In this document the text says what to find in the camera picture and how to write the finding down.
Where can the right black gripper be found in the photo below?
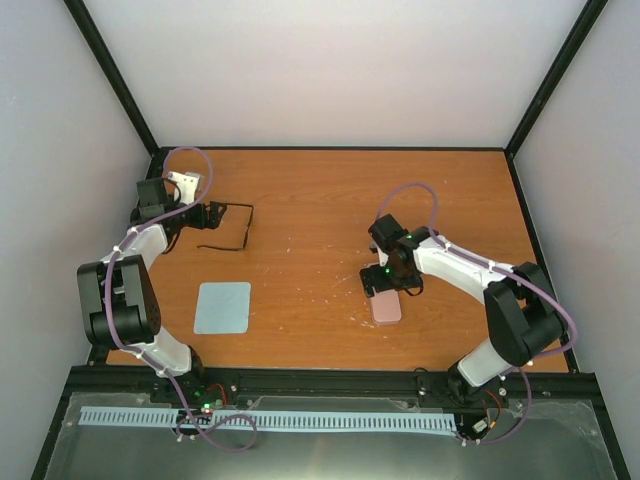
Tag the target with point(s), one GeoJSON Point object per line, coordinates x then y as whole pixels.
{"type": "Point", "coordinates": [380, 284]}

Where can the right black frame post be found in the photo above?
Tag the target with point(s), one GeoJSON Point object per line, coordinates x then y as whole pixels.
{"type": "Point", "coordinates": [570, 47]}

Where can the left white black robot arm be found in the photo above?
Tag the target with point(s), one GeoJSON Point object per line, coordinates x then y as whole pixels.
{"type": "Point", "coordinates": [120, 309]}

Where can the left black frame post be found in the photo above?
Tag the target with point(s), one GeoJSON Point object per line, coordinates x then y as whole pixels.
{"type": "Point", "coordinates": [94, 40]}

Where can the black frame post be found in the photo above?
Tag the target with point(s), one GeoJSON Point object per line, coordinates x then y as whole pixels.
{"type": "Point", "coordinates": [94, 40]}
{"type": "Point", "coordinates": [570, 47]}

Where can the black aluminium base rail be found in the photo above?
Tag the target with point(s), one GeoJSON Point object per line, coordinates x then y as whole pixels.
{"type": "Point", "coordinates": [237, 387]}

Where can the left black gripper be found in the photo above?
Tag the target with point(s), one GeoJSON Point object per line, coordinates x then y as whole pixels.
{"type": "Point", "coordinates": [212, 218]}

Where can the light blue cleaning cloth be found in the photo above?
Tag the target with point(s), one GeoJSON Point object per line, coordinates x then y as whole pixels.
{"type": "Point", "coordinates": [222, 308]}

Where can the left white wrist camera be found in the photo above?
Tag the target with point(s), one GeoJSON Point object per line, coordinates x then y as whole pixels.
{"type": "Point", "coordinates": [186, 186]}

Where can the pink glasses case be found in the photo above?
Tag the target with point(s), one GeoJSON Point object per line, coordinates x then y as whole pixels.
{"type": "Point", "coordinates": [386, 308]}

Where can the black thin-frame sunglasses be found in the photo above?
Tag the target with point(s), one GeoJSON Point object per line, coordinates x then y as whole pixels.
{"type": "Point", "coordinates": [233, 233]}

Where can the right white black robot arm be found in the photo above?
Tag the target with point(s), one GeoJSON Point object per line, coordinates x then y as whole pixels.
{"type": "Point", "coordinates": [523, 317]}

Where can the light blue slotted cable duct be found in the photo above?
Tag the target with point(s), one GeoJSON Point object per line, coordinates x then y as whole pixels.
{"type": "Point", "coordinates": [279, 421]}

